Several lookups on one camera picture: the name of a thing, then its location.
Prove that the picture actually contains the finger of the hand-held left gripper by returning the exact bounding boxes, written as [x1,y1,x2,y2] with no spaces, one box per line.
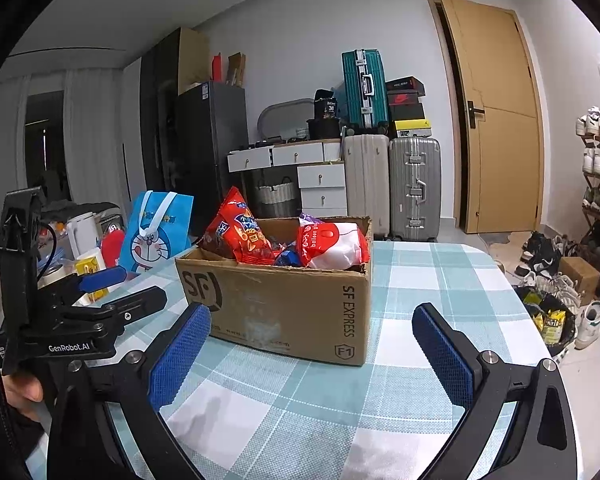
[55,286,169,343]
[45,266,128,311]

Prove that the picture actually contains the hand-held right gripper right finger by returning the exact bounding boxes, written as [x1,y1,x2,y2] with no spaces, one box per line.
[405,302,578,480]

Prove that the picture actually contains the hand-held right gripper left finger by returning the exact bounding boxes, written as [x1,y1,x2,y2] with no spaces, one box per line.
[47,302,213,480]

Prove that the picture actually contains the shiny red chips packet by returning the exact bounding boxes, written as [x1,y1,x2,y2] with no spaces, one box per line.
[200,186,277,266]

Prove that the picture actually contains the blue and white snack packet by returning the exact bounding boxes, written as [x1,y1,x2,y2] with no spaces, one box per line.
[274,245,302,268]

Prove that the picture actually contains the red and white snack packet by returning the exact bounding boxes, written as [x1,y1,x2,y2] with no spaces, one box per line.
[298,213,372,270]

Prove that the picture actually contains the person's left forearm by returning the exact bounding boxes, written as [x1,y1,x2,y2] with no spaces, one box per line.
[0,405,48,480]

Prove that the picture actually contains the person's left hand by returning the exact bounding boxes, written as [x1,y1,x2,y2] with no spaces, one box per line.
[2,372,45,423]

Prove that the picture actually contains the yellow carton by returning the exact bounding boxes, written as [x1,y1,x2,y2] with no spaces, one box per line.
[74,247,107,305]

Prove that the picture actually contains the red pouch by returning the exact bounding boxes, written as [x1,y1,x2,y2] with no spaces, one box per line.
[100,224,127,270]

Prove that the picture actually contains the white electric kettle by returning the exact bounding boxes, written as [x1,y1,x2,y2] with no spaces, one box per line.
[66,211,104,261]

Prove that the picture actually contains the blue cartoon tote bag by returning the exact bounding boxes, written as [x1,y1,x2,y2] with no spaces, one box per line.
[118,190,195,276]

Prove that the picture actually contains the teal plaid tablecloth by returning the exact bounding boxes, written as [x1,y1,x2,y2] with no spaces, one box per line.
[40,240,576,480]

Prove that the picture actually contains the trash bin black liner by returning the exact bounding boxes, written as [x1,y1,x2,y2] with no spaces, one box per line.
[517,285,578,361]

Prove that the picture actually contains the pile of loose sneakers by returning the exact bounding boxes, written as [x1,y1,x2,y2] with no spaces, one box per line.
[515,230,600,351]

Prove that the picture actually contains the white curtain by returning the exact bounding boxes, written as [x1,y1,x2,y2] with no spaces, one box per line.
[62,67,126,211]

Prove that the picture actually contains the dark wardrobe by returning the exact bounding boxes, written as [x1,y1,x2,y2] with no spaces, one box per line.
[140,27,181,196]

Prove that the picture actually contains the small brown cardboard box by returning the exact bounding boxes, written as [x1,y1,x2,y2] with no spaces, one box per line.
[560,256,600,306]

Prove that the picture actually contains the grey refrigerator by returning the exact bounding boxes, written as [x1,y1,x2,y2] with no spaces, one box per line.
[175,81,248,238]

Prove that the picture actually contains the silver suitcase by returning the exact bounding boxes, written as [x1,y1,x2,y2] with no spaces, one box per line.
[389,136,442,242]

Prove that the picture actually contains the woven laundry basket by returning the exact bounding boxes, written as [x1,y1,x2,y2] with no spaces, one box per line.
[254,176,300,218]

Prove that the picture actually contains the beige suitcase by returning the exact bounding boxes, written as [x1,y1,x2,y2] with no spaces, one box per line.
[342,134,392,241]

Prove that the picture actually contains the white drawer dresser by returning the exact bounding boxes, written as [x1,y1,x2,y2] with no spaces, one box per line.
[227,139,348,218]

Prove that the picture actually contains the yellow and black shoe box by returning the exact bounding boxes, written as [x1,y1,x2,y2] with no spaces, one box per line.
[392,119,432,139]

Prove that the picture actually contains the large flat cardboard sheet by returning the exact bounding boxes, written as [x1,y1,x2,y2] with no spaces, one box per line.
[177,27,211,96]

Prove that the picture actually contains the plain black shoe box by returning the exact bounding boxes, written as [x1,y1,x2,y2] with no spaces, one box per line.
[389,104,427,122]

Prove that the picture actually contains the wooden shoe rack with shoes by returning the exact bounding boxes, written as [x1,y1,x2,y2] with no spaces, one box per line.
[575,106,600,221]

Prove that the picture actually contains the narrow brown cardboard piece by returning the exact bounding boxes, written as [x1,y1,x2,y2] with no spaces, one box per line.
[227,52,247,87]

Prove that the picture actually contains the black round box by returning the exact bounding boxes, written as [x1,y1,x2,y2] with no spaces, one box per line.
[306,118,342,140]

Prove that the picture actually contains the red logo shoe box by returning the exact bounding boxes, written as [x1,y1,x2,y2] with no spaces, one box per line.
[386,91,425,107]

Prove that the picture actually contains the black shoe box red stripe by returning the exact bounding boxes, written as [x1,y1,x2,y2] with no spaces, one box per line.
[385,77,425,95]

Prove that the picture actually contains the black paper bag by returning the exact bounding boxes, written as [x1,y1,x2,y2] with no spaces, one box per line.
[313,89,342,121]

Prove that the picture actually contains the wooden door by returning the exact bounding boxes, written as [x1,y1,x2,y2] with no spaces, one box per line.
[439,0,545,235]

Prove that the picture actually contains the teal suitcase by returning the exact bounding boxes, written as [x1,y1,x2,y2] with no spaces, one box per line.
[341,50,389,136]

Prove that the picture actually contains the black cable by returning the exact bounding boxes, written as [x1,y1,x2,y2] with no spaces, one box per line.
[36,222,58,286]

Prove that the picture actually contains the grey oval frame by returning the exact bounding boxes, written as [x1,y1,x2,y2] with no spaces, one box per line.
[257,98,316,142]

